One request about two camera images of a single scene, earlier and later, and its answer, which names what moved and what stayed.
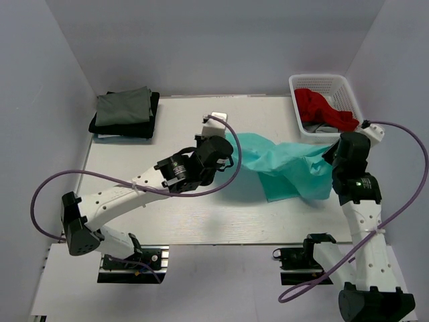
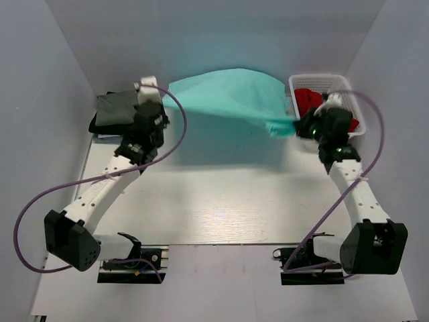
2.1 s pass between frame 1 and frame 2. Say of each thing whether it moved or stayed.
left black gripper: moved
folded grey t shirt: stayed
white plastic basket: stayed
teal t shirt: moved
